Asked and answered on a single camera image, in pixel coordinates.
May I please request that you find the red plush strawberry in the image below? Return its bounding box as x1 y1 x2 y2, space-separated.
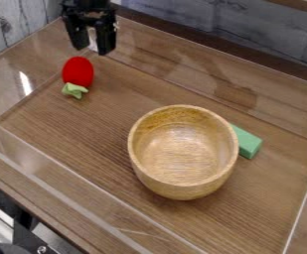
62 57 95 99

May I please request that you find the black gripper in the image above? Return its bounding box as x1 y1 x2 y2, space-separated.
62 0 117 56

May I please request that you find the clear acrylic tray enclosure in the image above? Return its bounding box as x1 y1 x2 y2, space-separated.
0 20 307 254

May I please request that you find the black metal stand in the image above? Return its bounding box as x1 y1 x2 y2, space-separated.
0 191 60 254

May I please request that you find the wooden bowl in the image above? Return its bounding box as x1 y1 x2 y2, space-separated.
128 104 238 200

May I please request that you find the green foam block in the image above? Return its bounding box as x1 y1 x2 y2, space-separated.
231 124 263 160

